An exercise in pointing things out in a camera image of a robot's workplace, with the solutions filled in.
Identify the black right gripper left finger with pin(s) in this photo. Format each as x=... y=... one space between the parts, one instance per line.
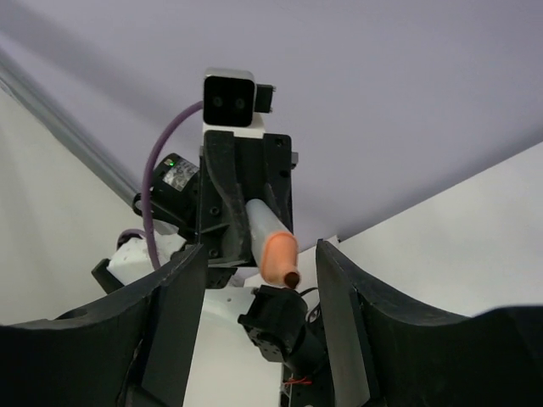
x=102 y=335

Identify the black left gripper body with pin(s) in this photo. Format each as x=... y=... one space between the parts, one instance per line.
x=273 y=163

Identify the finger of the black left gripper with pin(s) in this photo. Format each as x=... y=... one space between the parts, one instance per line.
x=279 y=199
x=229 y=167

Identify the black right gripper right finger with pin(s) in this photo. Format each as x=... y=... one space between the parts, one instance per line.
x=386 y=348

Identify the orange tip clear highlighter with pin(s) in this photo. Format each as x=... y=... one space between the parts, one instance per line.
x=273 y=245

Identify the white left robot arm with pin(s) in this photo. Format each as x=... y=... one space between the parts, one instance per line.
x=276 y=324

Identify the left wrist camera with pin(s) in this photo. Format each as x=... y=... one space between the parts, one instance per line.
x=234 y=101

